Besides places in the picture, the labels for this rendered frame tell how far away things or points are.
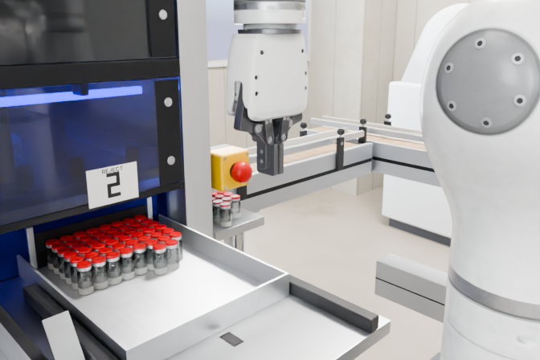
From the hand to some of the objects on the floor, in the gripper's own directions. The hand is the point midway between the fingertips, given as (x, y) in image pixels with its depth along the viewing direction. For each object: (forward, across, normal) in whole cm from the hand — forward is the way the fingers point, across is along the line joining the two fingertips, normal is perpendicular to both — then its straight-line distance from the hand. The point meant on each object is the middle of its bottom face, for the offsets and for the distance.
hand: (270, 157), depth 63 cm
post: (+110, +10, +32) cm, 115 cm away
